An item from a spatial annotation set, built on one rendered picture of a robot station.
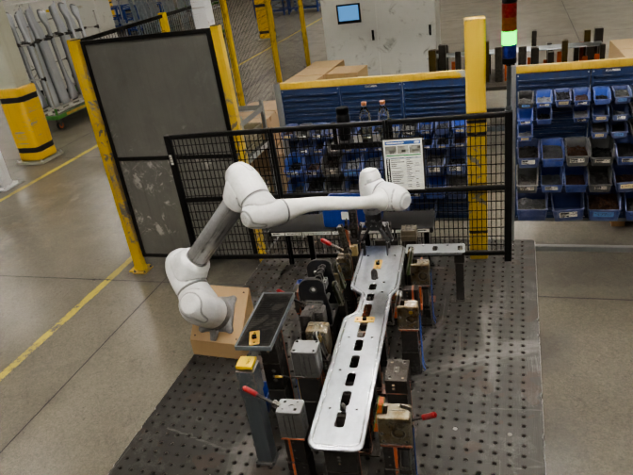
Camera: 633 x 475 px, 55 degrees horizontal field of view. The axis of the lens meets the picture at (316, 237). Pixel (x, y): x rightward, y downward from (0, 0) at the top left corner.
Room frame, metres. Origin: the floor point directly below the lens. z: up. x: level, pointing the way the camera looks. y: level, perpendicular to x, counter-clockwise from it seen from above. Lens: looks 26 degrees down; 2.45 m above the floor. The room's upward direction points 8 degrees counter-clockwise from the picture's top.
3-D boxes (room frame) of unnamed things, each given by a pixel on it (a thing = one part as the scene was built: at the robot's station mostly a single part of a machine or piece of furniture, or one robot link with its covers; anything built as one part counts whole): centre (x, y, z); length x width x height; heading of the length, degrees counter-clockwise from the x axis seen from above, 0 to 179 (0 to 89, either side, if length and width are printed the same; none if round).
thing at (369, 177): (2.56, -0.28, 1.41); 0.13 x 0.11 x 0.16; 32
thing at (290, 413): (1.60, 0.17, 0.88); 0.11 x 0.10 x 0.36; 74
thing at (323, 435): (2.10, -0.15, 1.00); 1.38 x 0.22 x 0.02; 164
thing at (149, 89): (4.67, 1.01, 1.00); 1.34 x 0.14 x 2.00; 70
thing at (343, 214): (3.04, -0.22, 1.09); 0.30 x 0.17 x 0.13; 69
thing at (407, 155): (3.08, -0.52, 1.30); 0.23 x 0.02 x 0.31; 74
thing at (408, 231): (2.80, -0.47, 0.88); 0.08 x 0.08 x 0.36; 74
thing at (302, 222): (3.04, -0.20, 1.01); 0.90 x 0.22 x 0.03; 74
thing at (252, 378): (1.74, 0.31, 0.92); 0.08 x 0.08 x 0.44; 74
